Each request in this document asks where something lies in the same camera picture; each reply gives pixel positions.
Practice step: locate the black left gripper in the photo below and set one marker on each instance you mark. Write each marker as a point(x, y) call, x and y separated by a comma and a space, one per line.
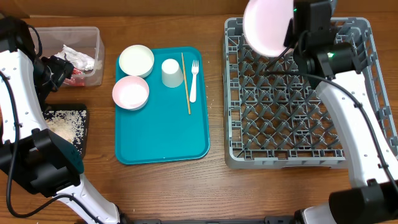
point(61, 69)

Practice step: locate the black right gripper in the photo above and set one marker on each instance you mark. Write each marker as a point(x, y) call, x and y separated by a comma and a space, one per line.
point(289, 33)

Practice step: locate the red snack wrapper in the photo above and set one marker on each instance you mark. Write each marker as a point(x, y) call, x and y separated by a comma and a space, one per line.
point(77, 78)

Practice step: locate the white tissue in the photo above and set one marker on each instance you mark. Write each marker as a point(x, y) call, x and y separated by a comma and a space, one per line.
point(79, 60)

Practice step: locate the pink plate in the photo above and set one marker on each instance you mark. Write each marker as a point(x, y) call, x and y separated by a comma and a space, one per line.
point(265, 25)

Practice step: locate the food scraps pile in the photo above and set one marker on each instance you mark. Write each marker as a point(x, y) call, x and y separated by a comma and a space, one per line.
point(68, 124)

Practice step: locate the pink bowl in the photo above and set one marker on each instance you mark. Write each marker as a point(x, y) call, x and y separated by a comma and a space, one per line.
point(131, 93)

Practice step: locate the white bowl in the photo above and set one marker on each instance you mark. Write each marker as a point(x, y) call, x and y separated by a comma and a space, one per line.
point(137, 60)

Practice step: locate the white upside-down cup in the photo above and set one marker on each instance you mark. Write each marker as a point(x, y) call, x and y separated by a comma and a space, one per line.
point(172, 75)

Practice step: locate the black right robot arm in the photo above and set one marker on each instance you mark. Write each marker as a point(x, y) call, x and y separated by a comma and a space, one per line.
point(334, 71)

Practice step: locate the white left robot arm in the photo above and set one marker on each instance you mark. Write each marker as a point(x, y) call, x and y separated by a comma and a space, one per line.
point(32, 155)

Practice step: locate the black waste tray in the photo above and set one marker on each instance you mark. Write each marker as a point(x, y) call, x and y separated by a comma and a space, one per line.
point(74, 106)

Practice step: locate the grey dishwasher rack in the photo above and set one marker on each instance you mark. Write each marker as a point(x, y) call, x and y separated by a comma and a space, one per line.
point(273, 119)

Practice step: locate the clear plastic bin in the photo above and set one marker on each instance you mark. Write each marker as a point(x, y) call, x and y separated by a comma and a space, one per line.
point(86, 40)

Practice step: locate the white plastic fork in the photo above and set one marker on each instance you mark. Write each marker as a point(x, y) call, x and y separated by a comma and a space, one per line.
point(193, 90)

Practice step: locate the teal serving tray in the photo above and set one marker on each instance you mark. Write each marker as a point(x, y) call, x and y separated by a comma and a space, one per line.
point(163, 131)

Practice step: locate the wooden chopstick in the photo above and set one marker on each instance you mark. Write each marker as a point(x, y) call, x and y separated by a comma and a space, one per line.
point(185, 83)

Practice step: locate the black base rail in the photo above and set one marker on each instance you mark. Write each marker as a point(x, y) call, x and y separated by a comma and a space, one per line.
point(267, 220)

